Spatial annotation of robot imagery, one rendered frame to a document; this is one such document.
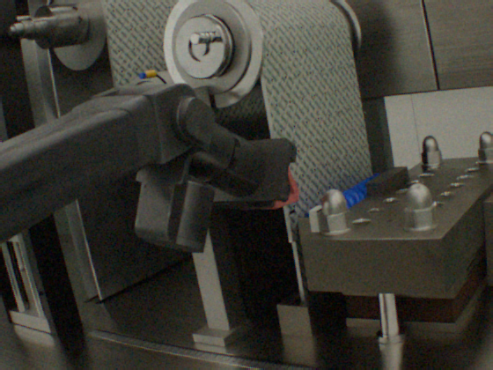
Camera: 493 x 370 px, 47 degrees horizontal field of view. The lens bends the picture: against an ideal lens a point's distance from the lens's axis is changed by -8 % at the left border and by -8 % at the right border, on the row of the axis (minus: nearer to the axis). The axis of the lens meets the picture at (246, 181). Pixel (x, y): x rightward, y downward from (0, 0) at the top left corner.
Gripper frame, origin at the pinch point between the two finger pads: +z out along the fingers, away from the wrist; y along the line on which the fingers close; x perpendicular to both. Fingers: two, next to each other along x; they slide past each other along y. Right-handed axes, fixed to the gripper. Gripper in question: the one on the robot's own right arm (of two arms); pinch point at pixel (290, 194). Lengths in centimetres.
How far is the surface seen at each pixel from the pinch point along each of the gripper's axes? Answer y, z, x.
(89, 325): -32.0, -0.1, -19.1
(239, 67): -2.1, -10.1, 11.9
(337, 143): 0.3, 9.1, 9.4
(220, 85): -5.1, -9.3, 10.5
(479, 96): -43, 235, 121
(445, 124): -66, 242, 109
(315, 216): 4.9, -2.0, -3.2
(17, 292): -43.5, -6.6, -16.5
